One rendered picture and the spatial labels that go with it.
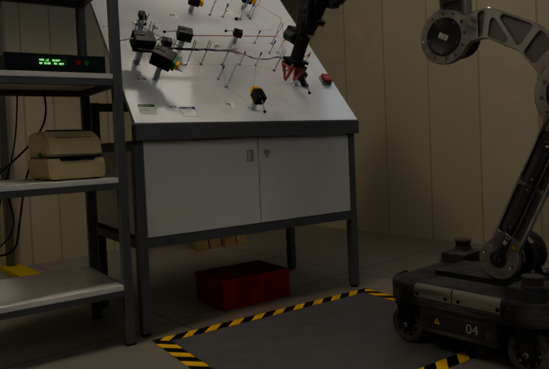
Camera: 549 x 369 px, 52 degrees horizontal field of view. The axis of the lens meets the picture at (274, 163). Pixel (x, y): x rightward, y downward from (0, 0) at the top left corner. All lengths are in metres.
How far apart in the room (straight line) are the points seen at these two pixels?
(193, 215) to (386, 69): 2.56
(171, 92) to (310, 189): 0.82
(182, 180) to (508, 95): 2.41
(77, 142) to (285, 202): 1.00
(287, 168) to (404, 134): 1.93
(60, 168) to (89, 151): 0.14
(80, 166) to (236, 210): 0.71
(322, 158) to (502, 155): 1.61
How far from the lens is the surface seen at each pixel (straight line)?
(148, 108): 2.36
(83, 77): 2.22
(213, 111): 2.47
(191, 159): 2.40
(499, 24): 2.10
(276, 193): 2.62
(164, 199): 2.36
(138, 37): 2.45
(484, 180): 4.11
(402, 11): 4.53
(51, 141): 2.24
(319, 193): 2.77
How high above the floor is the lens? 0.77
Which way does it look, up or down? 2 degrees down
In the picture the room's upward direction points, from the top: 2 degrees counter-clockwise
